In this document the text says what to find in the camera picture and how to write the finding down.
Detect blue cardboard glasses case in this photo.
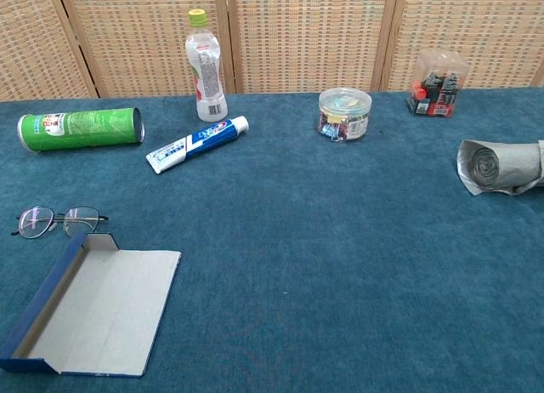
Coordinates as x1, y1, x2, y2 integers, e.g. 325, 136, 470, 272
0, 232, 183, 378

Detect thin-framed eyeglasses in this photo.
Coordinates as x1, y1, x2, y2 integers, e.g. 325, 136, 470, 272
11, 204, 110, 240

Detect blue table cloth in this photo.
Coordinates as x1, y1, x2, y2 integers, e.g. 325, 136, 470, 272
0, 85, 544, 393

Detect blue white toothpaste tube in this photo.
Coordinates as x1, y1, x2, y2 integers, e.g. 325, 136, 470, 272
145, 115, 250, 175

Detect round clear binder clip jar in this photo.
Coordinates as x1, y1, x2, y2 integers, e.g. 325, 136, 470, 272
316, 87, 373, 143

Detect clear drink bottle yellow cap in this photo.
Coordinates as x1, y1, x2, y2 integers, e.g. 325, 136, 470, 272
184, 9, 229, 123

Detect woven wooden folding screen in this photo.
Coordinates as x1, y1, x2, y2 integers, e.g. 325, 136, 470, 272
0, 0, 544, 103

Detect green chip can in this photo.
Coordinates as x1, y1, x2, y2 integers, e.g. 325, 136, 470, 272
17, 107, 146, 153

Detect grey garbage bag roll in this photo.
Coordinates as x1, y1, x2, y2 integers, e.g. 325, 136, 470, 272
456, 139, 544, 197

